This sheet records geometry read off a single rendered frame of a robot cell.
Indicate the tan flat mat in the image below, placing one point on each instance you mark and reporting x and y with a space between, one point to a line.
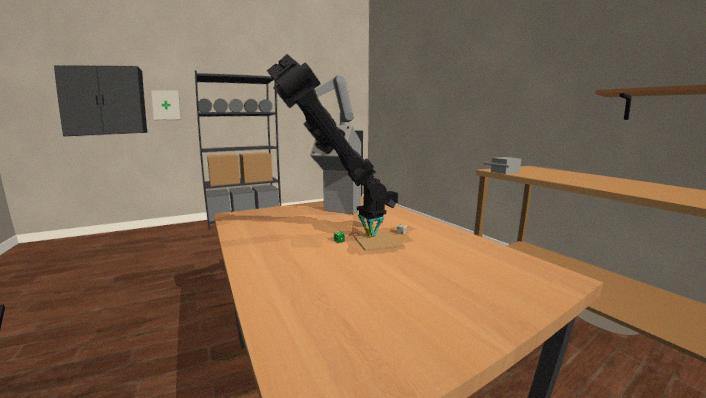
380 241

